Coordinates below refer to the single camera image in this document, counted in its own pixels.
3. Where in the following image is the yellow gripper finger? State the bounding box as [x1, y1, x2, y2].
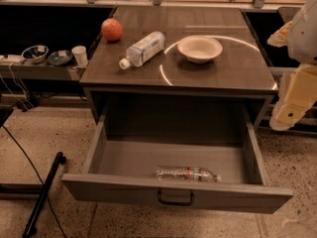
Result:
[269, 63, 317, 131]
[267, 21, 292, 48]

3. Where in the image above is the white paper bowl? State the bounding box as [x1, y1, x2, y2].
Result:
[177, 36, 223, 64]

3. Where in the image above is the clear crinkled water bottle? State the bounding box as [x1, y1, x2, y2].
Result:
[156, 166, 221, 182]

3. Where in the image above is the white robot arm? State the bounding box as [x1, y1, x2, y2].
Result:
[267, 0, 317, 131]

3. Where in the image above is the open grey wooden drawer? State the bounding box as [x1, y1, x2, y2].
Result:
[62, 103, 293, 213]

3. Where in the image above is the dark wooden cabinet counter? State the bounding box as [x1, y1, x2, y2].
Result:
[80, 6, 277, 125]

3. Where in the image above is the white labelled water bottle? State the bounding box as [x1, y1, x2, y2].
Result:
[119, 31, 165, 69]

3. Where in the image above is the orange round fruit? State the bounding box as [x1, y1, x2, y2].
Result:
[101, 18, 123, 42]

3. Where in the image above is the white paper cup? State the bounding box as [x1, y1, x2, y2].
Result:
[71, 46, 88, 66]

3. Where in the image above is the dark blue bowl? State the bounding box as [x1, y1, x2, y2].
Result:
[48, 50, 73, 65]

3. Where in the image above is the grey side shelf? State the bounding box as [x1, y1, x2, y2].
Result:
[0, 62, 85, 81]

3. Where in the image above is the white bowl with contents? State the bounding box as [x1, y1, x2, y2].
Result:
[22, 45, 49, 63]

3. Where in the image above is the white power strip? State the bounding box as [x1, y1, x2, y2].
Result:
[0, 55, 24, 63]

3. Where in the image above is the black metal stand leg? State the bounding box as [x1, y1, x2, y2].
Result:
[22, 152, 66, 238]

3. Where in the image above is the black drawer handle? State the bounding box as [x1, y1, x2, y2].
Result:
[158, 189, 194, 206]

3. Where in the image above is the white hanging cable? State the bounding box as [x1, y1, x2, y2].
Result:
[0, 62, 34, 112]

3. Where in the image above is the black floor cable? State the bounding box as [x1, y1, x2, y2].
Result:
[1, 125, 68, 238]

